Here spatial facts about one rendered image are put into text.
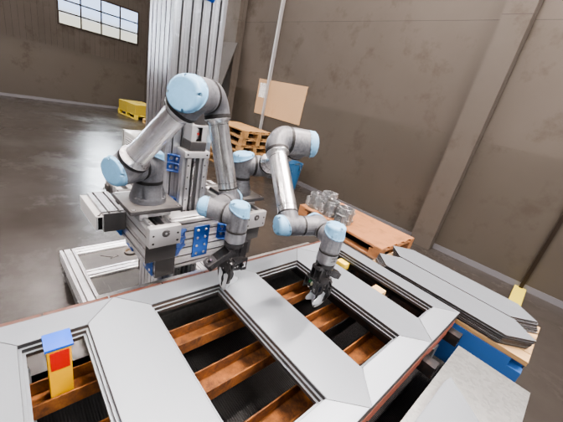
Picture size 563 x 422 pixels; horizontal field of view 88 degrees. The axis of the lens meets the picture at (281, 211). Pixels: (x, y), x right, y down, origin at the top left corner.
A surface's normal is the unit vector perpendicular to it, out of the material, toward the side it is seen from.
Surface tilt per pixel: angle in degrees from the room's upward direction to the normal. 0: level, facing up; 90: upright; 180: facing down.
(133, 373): 0
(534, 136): 90
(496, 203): 90
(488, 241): 90
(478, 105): 90
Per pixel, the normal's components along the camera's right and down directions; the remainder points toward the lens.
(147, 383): 0.21, -0.91
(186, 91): -0.18, 0.22
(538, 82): -0.70, 0.11
